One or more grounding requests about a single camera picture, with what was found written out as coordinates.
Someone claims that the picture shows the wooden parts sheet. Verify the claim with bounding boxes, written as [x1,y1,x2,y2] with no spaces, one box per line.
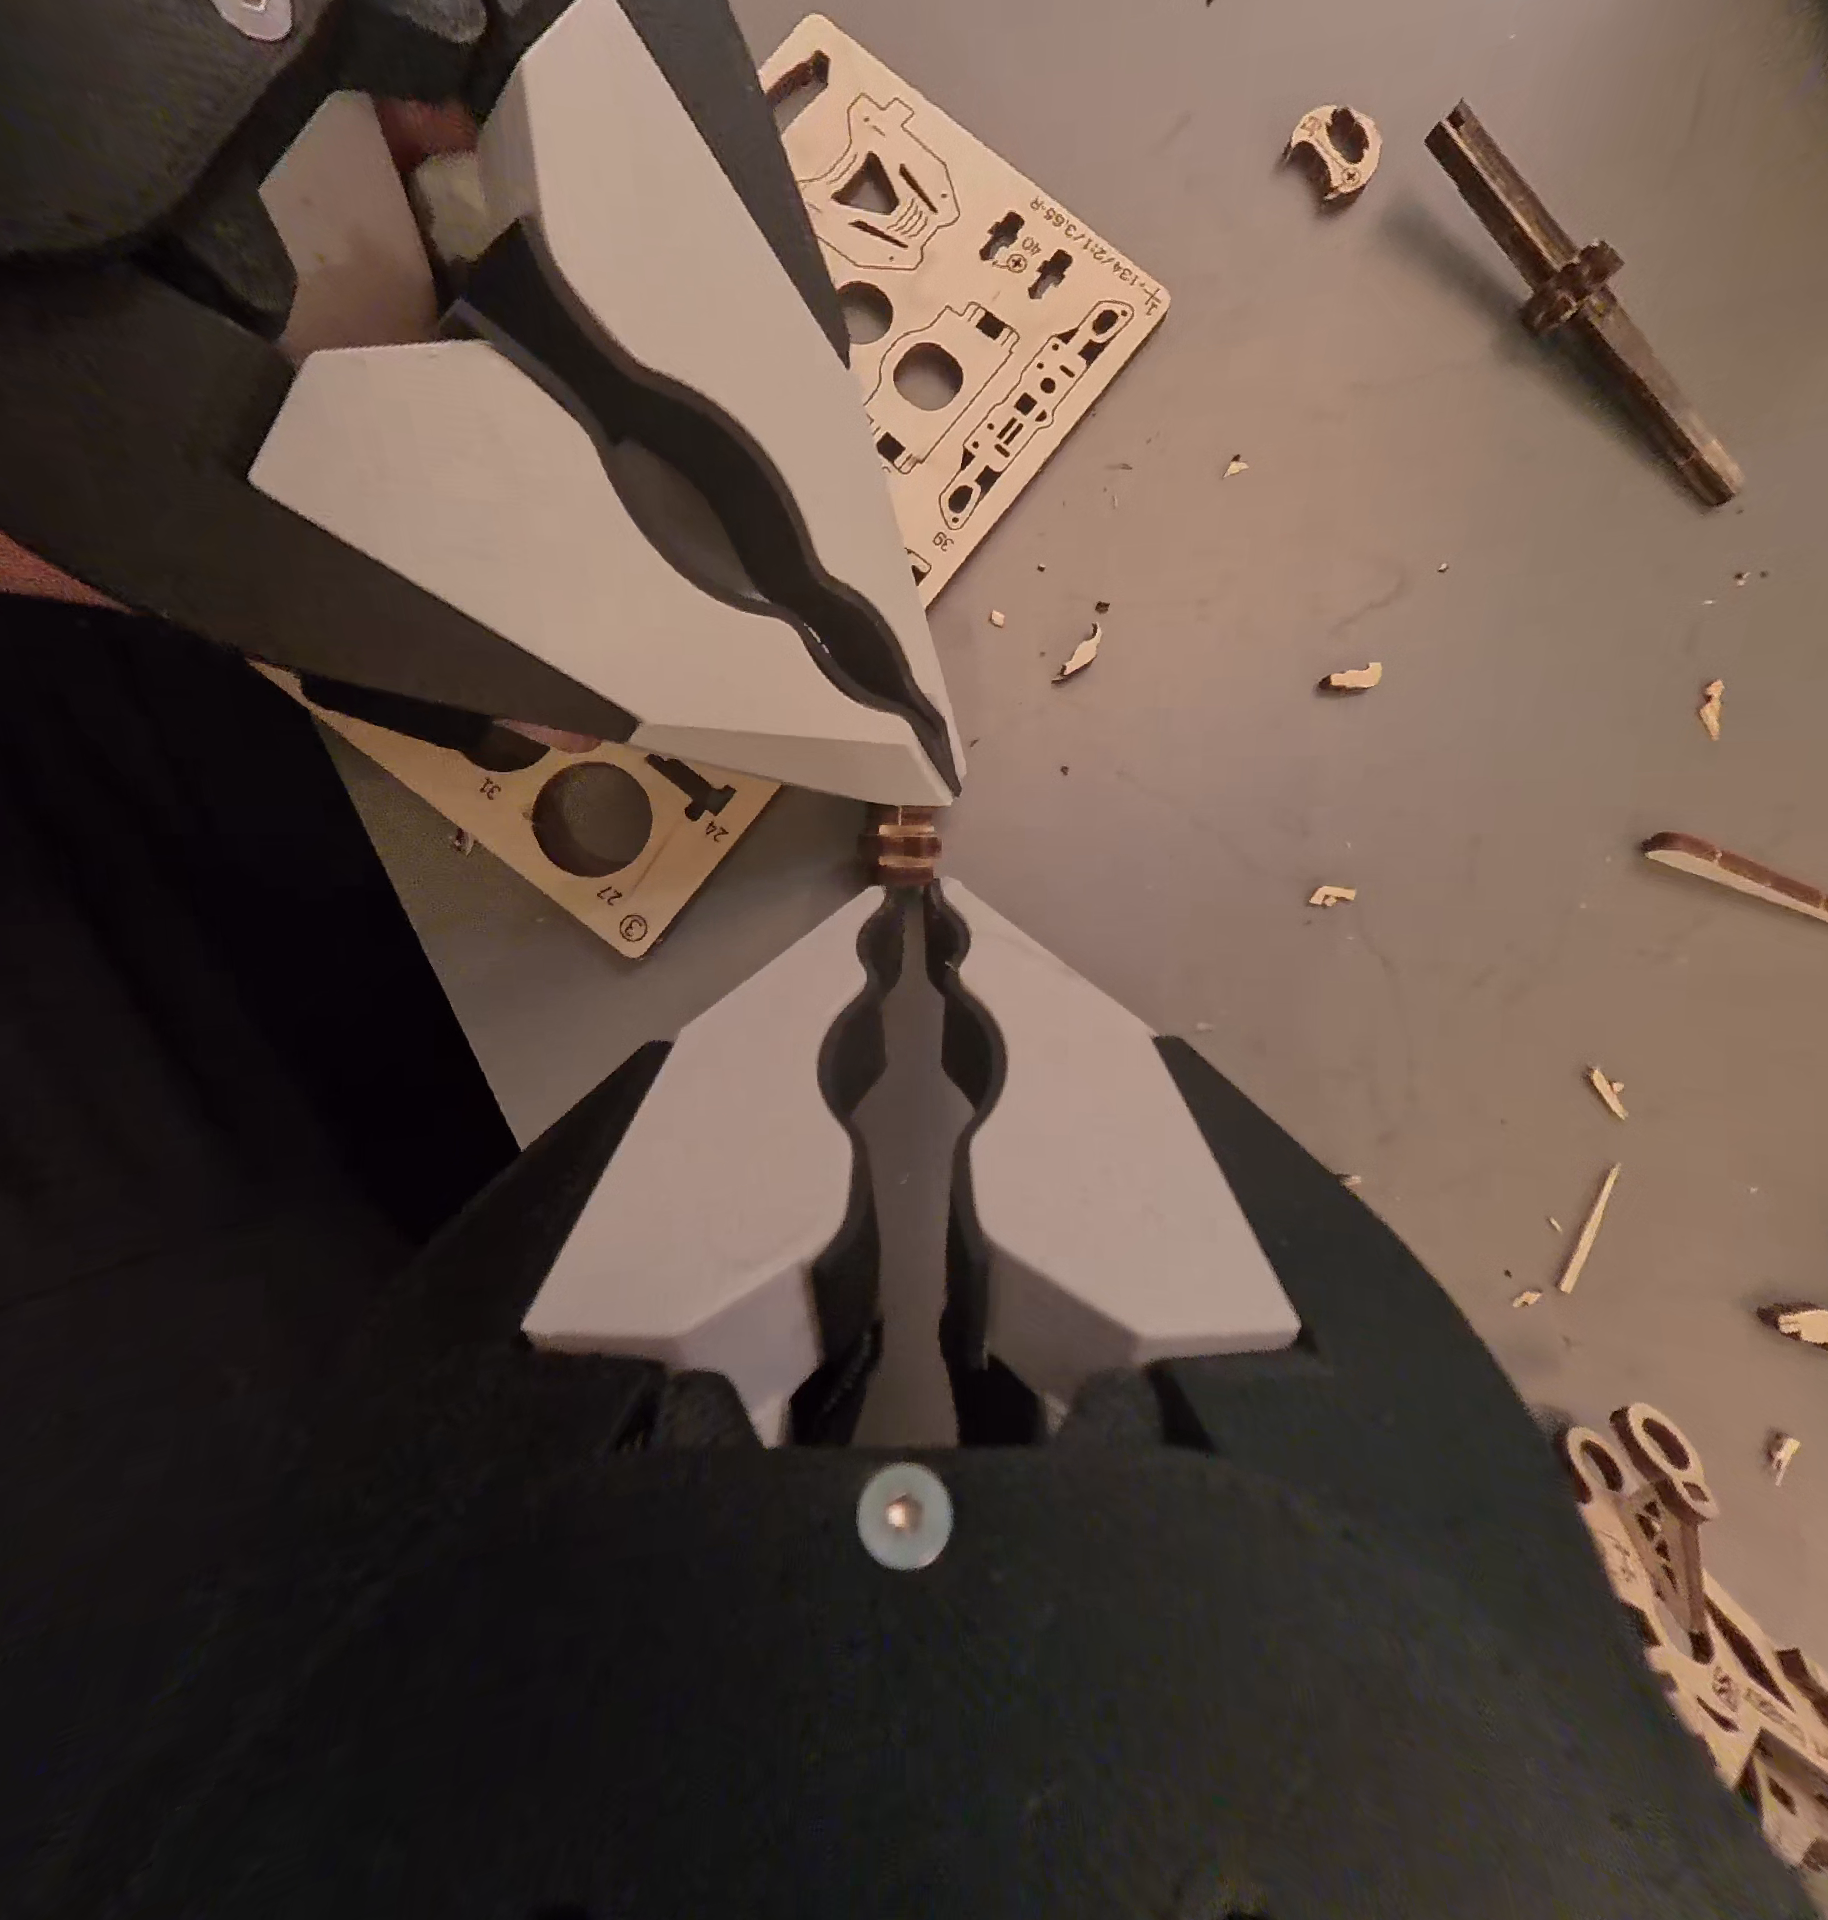
[256,15,1172,963]

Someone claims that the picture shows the thin wooden sliver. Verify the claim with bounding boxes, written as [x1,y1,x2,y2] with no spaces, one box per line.
[1553,1160,1624,1294]

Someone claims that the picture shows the tapered wooden stick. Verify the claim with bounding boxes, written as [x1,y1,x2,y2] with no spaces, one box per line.
[1641,830,1828,943]

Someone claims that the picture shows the wooden model assembly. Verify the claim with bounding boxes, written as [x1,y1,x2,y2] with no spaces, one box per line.
[1561,1401,1828,1894]

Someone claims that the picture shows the person's left hand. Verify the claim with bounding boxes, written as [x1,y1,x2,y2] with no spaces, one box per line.
[0,501,121,610]

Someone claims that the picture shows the small round wooden part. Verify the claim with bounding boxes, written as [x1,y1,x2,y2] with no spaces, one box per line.
[1285,104,1385,203]

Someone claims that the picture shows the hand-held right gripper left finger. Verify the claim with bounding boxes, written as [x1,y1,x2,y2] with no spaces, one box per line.
[524,884,911,1444]

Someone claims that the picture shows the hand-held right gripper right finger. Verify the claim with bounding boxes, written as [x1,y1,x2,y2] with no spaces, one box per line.
[927,877,1302,1443]

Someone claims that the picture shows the dark wooden axle with gear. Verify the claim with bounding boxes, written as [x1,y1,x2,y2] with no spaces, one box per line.
[1425,98,1748,508]

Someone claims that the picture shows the scattered wood scraps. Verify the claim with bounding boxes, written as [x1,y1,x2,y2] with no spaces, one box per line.
[446,451,1803,1485]

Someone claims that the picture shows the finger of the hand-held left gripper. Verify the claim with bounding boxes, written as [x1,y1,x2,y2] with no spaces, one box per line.
[411,0,960,758]
[250,91,963,808]

